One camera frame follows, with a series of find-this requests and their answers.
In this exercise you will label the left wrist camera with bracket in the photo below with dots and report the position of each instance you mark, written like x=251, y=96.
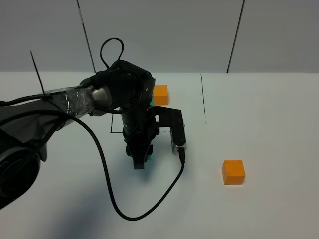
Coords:
x=171, y=118

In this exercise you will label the black cable tie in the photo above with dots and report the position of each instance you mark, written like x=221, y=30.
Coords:
x=37, y=72

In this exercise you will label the template orange cube block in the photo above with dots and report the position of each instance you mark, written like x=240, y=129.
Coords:
x=160, y=95

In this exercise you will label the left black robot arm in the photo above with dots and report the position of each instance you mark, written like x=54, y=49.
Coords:
x=27, y=123

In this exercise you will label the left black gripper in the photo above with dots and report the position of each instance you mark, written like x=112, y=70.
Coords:
x=138, y=134

